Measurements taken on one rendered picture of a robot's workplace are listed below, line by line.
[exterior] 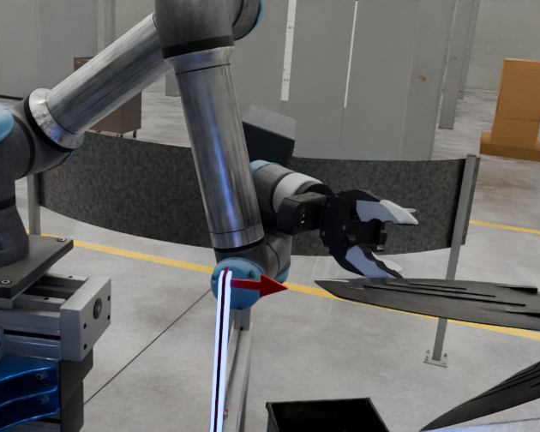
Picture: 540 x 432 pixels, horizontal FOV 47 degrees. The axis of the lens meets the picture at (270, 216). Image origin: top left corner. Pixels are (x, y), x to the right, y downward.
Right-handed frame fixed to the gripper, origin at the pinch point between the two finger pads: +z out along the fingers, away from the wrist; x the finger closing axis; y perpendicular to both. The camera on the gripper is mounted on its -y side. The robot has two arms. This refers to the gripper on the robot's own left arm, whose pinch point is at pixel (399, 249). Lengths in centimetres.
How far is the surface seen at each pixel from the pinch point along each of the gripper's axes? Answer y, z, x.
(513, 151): 673, -429, 39
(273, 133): 11.3, -44.6, -6.8
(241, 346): 6.1, -36.6, 31.6
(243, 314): 10, -43, 28
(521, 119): 671, -427, -3
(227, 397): -3.2, -25.4, 33.8
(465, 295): -5.9, 14.4, -0.6
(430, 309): -13.1, 16.2, -0.7
